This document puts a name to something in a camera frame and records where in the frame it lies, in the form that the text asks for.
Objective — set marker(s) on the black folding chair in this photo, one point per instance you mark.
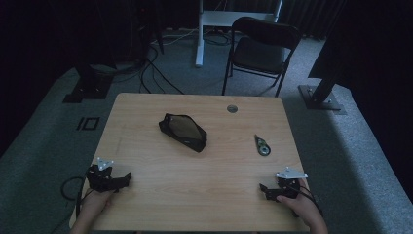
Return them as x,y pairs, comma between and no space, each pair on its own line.
261,52

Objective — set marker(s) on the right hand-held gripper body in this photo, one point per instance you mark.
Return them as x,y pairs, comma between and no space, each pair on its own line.
288,187

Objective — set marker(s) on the white desk frame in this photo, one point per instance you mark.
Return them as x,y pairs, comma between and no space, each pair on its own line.
224,19

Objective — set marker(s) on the person's right hand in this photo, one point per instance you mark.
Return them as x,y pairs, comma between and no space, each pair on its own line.
300,206

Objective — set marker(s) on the black pencil case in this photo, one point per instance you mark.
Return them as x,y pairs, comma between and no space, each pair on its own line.
182,131

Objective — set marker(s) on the grey table grommet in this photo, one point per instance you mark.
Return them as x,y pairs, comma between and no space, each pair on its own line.
232,108

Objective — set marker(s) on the black metal stand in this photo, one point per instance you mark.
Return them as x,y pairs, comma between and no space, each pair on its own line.
322,92
88,83

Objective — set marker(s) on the green correction tape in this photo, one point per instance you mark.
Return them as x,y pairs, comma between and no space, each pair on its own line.
262,145

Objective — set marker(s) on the person's left hand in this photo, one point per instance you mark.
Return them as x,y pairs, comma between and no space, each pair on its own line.
95,202

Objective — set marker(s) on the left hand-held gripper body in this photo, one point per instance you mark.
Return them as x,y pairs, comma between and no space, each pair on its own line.
99,179

